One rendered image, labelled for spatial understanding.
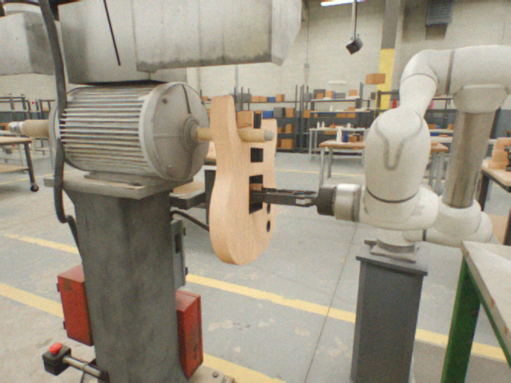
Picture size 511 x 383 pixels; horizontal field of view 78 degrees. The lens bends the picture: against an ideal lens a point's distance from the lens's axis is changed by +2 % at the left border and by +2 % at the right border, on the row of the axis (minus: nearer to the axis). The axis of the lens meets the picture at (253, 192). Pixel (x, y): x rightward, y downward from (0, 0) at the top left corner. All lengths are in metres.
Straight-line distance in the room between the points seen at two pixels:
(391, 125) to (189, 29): 0.40
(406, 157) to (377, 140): 0.06
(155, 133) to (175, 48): 0.20
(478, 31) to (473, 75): 10.95
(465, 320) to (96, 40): 1.28
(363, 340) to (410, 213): 1.04
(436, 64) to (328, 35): 11.11
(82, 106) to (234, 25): 0.49
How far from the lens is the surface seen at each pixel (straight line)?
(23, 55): 1.05
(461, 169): 1.29
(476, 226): 1.43
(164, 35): 0.70
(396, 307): 1.54
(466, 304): 1.16
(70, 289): 1.21
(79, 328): 1.27
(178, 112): 0.81
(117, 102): 0.88
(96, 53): 0.95
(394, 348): 1.65
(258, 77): 12.76
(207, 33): 0.65
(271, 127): 0.96
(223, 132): 0.69
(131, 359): 1.16
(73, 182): 1.00
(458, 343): 1.23
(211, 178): 1.06
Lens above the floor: 1.30
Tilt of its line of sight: 14 degrees down
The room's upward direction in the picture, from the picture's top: straight up
